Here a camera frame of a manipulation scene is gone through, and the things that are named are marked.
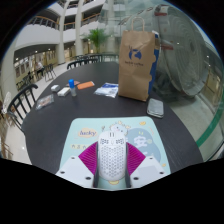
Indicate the light cartoon-print mouse pad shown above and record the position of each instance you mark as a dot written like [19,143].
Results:
[136,131]

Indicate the light wooden chair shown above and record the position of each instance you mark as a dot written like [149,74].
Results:
[5,140]

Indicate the orange flat packet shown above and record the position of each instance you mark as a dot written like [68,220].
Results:
[85,85]

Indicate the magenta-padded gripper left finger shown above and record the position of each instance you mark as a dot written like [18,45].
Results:
[75,170]

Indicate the person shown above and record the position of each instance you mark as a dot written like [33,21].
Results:
[39,67]

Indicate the group of dark chairs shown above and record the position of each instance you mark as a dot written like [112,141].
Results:
[26,80]

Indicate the cream rectangular box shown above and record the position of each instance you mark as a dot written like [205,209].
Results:
[63,92]

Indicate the brown flat packet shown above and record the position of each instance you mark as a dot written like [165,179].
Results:
[77,83]

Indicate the black metal chair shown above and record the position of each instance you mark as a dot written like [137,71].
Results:
[50,70]

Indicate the small white box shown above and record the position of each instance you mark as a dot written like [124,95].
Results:
[55,88]

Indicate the grey smartphone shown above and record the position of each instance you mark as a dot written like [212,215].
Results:
[155,107]

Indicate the blue-capped small bottle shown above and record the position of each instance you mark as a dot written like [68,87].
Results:
[72,90]

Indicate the white perforated computer mouse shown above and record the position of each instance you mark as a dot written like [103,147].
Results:
[112,156]

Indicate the black spindle-back chair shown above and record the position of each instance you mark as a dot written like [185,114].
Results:
[20,103]

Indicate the green potted plant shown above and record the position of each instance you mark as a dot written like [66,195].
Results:
[96,37]

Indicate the black chair behind table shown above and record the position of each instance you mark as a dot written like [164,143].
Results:
[83,62]

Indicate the blue and white tissue pack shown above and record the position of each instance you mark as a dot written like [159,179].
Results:
[107,90]

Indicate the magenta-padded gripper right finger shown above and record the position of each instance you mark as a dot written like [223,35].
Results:
[146,170]

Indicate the brown paper bag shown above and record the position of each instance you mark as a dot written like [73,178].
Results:
[136,70]

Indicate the clear bag with pastry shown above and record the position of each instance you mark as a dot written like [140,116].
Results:
[45,101]

